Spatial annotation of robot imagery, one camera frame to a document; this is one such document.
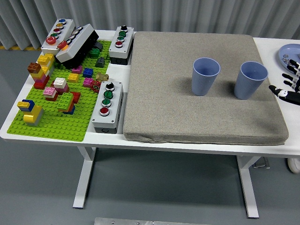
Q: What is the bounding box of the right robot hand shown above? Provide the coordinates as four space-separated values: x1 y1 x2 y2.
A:
269 59 300 106

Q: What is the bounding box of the blue ribbed plastic cup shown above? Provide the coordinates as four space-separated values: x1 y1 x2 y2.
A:
192 57 221 97
233 61 269 100

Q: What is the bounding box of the blue plate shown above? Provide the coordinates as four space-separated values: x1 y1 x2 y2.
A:
278 44 300 75

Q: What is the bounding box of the white curved robot cover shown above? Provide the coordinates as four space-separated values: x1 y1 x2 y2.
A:
286 158 300 174

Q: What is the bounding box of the white table leg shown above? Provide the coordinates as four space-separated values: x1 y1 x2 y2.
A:
236 155 263 219
72 146 97 209

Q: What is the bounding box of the grey-brown cushion mat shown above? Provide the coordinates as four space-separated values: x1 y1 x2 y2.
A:
123 31 289 146

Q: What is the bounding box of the grey pleated curtain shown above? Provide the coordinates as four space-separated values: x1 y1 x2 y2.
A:
0 0 300 50

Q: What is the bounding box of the small four-button control box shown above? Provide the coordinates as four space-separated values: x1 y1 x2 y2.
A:
108 25 135 66

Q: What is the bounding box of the large four-button control box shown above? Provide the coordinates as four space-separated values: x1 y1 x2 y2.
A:
91 81 124 134

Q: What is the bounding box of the brass valve red handwheel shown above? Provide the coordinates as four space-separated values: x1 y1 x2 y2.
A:
90 72 110 92

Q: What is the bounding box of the grey metal plate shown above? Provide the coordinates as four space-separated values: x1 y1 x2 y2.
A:
94 217 209 225

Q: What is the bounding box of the white control box black base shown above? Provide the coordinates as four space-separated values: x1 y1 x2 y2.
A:
55 23 100 69

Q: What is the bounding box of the green and orange brick stack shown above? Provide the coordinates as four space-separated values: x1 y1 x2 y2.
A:
57 92 76 115

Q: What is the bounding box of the white and pink brick stack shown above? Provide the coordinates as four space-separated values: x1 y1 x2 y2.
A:
52 77 70 94

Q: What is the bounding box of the green studded baseplate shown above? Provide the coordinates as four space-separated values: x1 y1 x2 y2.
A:
7 40 113 143

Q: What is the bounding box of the white five-button control box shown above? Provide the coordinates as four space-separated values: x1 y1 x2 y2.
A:
41 18 76 56

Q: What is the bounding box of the pink white red brick stack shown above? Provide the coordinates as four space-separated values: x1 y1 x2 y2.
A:
43 86 59 102

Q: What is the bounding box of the yellow and white brick stack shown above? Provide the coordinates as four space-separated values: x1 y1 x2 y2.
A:
37 53 56 77

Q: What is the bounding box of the brown yellow pink red stack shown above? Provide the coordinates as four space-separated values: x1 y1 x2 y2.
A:
27 62 50 90

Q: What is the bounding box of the blue yellow grey brick stack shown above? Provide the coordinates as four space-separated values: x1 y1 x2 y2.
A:
16 99 45 127

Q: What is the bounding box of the yellow black floor tape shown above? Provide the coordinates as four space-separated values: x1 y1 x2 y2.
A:
0 45 42 51

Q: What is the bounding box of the grey metal bracket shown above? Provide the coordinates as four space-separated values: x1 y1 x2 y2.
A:
252 157 270 169

